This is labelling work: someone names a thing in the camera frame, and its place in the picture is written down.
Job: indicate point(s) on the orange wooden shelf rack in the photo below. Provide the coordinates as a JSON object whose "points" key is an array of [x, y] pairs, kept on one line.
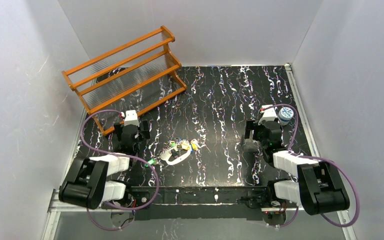
{"points": [[139, 75]]}

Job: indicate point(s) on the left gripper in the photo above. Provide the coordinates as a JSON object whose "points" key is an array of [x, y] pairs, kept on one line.
{"points": [[138, 133]]}

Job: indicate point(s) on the green key tag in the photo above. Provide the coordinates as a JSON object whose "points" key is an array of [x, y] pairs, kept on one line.
{"points": [[151, 161]]}

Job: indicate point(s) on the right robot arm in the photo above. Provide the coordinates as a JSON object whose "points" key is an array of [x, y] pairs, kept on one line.
{"points": [[319, 188]]}

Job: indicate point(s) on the yellow key tag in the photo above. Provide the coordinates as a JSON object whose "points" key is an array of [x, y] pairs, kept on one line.
{"points": [[184, 145]]}

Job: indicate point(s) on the white green small box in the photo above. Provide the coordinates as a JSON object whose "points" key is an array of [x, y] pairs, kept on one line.
{"points": [[269, 109]]}

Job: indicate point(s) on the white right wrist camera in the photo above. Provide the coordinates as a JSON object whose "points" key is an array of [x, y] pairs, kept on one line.
{"points": [[268, 117]]}

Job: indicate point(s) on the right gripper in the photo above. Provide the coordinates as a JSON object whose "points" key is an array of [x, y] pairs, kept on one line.
{"points": [[256, 128]]}

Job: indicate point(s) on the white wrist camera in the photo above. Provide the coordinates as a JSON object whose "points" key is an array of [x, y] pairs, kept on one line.
{"points": [[130, 117], [268, 117]]}

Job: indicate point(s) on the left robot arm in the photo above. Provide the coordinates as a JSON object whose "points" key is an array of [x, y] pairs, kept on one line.
{"points": [[86, 183]]}

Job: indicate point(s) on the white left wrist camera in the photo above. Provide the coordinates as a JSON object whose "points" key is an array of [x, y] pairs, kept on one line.
{"points": [[130, 117]]}

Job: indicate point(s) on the blue white round tin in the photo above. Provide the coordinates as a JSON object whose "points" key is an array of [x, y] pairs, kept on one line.
{"points": [[285, 114]]}

